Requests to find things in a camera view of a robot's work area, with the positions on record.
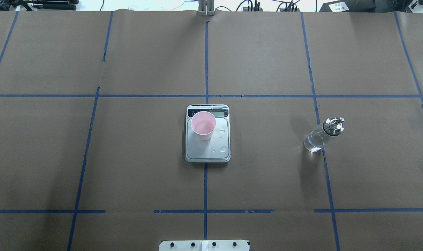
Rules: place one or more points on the pink paper cup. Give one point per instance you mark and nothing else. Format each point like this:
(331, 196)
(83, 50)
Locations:
(203, 124)

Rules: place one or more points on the clear glass sauce bottle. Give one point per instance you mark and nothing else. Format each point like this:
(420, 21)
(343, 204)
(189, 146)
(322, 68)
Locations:
(322, 135)

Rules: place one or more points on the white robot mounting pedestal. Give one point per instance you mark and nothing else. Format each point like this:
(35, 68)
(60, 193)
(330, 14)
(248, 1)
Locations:
(205, 245)

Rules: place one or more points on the silver digital kitchen scale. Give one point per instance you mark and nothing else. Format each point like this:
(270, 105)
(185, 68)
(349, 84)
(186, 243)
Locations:
(214, 147)

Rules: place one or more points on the aluminium frame post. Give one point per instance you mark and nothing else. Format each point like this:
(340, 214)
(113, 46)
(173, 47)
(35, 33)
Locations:
(206, 8)

